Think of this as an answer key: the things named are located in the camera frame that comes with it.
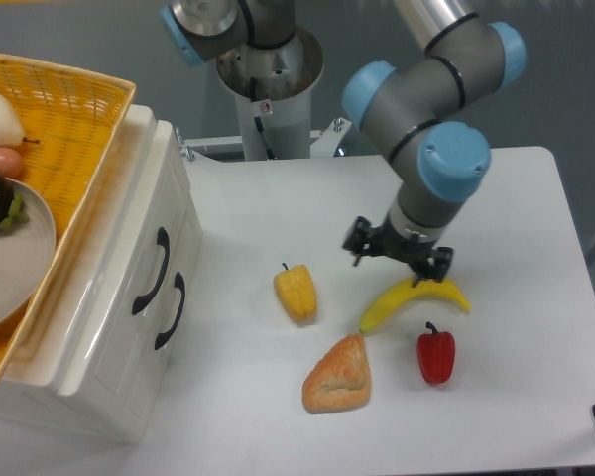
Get grey plate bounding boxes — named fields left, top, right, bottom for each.
left=0, top=180, right=56, bottom=324

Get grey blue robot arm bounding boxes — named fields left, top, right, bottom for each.
left=161, top=1, right=527, bottom=282

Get red bell pepper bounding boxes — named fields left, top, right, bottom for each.
left=416, top=321, right=456, bottom=385

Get dark purple mangosteen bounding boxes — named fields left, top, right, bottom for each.
left=0, top=176, right=29, bottom=232

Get triangular pastry bread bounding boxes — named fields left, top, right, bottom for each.
left=301, top=333, right=372, bottom=414

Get white drawer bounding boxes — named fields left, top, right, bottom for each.
left=59, top=121, right=193, bottom=400
left=121, top=200, right=202, bottom=441

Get brown egg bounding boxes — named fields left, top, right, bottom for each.
left=0, top=147, right=24, bottom=179

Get yellow woven basket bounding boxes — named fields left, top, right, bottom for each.
left=0, top=54, right=136, bottom=380

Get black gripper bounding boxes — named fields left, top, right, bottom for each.
left=342, top=216, right=453, bottom=288

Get white drawer cabinet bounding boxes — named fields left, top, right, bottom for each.
left=0, top=103, right=203, bottom=445

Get yellow banana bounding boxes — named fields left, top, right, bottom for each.
left=358, top=277, right=471, bottom=333

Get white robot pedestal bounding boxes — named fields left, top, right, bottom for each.
left=216, top=27, right=324, bottom=161

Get yellow bell pepper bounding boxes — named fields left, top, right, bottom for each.
left=273, top=263, right=317, bottom=323

